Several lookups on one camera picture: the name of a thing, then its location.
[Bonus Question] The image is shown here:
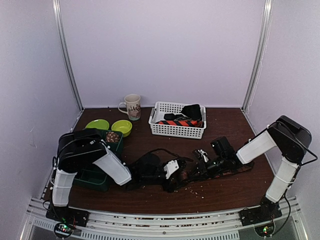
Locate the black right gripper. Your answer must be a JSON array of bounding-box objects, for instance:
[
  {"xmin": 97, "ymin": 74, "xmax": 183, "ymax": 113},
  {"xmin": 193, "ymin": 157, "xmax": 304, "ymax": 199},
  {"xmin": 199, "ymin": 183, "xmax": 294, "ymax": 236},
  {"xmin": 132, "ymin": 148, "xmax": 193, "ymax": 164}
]
[{"xmin": 187, "ymin": 155, "xmax": 227, "ymax": 181}]

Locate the dark red patterned tie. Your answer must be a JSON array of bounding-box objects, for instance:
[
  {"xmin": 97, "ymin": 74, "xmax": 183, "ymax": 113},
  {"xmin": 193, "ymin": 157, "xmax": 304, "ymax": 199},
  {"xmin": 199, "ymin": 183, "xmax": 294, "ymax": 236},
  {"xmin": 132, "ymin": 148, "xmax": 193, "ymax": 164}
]
[{"xmin": 176, "ymin": 160, "xmax": 255, "ymax": 188}]

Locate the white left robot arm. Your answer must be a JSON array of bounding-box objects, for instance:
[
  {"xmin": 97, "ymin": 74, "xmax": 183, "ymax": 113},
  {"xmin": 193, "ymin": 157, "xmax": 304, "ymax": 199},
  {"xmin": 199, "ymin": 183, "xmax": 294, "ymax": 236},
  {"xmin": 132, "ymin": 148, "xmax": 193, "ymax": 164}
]
[{"xmin": 50, "ymin": 128, "xmax": 187, "ymax": 222}]

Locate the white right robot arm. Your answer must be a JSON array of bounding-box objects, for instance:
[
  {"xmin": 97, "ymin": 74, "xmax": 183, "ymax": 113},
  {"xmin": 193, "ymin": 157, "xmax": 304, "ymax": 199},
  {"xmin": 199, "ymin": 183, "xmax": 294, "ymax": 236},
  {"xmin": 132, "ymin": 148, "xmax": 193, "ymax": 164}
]
[{"xmin": 193, "ymin": 115, "xmax": 319, "ymax": 221}]

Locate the orange navy striped tie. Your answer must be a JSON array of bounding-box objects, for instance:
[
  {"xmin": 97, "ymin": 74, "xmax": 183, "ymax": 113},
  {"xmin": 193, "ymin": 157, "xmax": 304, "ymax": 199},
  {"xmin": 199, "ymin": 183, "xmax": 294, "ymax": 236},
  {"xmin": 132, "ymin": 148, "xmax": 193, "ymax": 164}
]
[{"xmin": 156, "ymin": 120, "xmax": 204, "ymax": 128}]

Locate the lime green bowl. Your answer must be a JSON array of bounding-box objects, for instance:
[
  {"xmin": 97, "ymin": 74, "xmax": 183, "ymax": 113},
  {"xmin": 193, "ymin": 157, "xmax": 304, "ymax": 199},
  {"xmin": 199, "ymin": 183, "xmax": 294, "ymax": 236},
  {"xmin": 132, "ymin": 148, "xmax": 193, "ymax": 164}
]
[{"xmin": 111, "ymin": 119, "xmax": 133, "ymax": 138}]

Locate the white perforated plastic basket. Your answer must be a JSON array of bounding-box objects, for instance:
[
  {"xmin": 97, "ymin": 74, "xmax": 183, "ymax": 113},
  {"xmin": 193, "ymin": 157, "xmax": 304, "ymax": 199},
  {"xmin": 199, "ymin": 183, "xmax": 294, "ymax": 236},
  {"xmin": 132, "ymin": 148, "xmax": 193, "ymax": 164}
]
[{"xmin": 148, "ymin": 101, "xmax": 207, "ymax": 139}]

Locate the rolled tie in tray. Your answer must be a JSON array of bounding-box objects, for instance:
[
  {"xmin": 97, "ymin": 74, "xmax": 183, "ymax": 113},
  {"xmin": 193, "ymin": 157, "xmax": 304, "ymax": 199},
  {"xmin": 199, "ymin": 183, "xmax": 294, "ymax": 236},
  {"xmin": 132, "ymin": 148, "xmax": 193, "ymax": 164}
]
[{"xmin": 105, "ymin": 131, "xmax": 121, "ymax": 143}]

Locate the green compartment tray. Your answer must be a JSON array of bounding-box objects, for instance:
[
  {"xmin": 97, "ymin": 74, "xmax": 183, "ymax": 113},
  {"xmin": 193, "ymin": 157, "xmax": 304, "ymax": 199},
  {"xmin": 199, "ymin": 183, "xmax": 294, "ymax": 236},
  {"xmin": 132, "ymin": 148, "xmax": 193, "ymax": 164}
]
[{"xmin": 73, "ymin": 130, "xmax": 124, "ymax": 192}]

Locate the cream patterned mug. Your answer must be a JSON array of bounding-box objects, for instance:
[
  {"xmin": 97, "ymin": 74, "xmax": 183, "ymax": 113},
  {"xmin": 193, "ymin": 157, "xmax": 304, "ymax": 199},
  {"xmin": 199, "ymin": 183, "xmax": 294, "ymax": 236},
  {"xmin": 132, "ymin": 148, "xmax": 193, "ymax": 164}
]
[{"xmin": 117, "ymin": 93, "xmax": 141, "ymax": 121}]

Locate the lime green plate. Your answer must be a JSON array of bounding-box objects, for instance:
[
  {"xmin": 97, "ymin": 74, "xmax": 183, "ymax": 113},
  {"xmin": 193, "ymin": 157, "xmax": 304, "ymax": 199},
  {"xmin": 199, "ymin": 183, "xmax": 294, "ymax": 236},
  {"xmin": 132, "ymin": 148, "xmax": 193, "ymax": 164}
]
[{"xmin": 85, "ymin": 119, "xmax": 110, "ymax": 130}]

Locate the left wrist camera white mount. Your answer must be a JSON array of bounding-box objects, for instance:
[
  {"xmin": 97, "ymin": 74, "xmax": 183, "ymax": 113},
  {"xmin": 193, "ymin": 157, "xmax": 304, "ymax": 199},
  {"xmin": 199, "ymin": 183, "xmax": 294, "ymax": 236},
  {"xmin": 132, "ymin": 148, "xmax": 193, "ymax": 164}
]
[{"xmin": 163, "ymin": 160, "xmax": 179, "ymax": 180}]

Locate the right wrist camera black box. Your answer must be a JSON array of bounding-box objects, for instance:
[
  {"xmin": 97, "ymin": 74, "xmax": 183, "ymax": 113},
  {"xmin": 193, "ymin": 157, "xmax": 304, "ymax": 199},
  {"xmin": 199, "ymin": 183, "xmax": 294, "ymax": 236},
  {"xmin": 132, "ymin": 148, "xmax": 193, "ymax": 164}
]
[{"xmin": 210, "ymin": 136, "xmax": 235, "ymax": 159}]

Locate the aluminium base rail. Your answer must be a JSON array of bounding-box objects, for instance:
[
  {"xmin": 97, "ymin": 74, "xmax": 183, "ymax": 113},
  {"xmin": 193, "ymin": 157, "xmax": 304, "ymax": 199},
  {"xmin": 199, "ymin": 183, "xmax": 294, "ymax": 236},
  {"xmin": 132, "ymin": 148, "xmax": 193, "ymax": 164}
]
[{"xmin": 19, "ymin": 196, "xmax": 308, "ymax": 240}]

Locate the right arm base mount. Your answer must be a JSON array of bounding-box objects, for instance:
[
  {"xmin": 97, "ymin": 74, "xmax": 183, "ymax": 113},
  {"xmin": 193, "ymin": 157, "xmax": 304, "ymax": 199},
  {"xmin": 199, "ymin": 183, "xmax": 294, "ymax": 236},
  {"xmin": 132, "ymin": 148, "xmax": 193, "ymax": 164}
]
[{"xmin": 239, "ymin": 203, "xmax": 283, "ymax": 238}]

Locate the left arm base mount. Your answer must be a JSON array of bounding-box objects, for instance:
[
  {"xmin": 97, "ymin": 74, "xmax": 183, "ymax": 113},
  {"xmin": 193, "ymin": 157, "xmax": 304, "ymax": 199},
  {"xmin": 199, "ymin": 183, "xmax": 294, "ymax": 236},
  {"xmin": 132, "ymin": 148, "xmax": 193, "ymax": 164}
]
[{"xmin": 45, "ymin": 207, "xmax": 90, "ymax": 239}]

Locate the right aluminium frame post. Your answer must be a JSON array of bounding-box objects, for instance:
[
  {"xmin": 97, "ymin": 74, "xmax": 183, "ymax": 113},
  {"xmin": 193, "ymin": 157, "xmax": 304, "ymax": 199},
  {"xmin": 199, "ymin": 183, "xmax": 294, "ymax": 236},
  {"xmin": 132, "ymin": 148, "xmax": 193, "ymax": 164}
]
[{"xmin": 242, "ymin": 0, "xmax": 274, "ymax": 113}]

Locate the aluminium frame post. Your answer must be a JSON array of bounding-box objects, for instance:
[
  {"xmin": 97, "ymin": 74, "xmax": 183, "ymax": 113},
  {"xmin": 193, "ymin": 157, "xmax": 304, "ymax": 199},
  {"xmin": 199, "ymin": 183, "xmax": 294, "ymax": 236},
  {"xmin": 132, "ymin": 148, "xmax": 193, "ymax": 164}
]
[
  {"xmin": 52, "ymin": 0, "xmax": 84, "ymax": 111},
  {"xmin": 242, "ymin": 0, "xmax": 274, "ymax": 113}
]

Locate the left aluminium frame post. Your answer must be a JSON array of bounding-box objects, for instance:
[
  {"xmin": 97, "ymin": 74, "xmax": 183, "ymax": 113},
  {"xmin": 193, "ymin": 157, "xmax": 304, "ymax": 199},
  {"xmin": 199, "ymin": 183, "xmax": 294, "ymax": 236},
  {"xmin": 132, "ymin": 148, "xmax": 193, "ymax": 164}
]
[{"xmin": 52, "ymin": 0, "xmax": 84, "ymax": 111}]

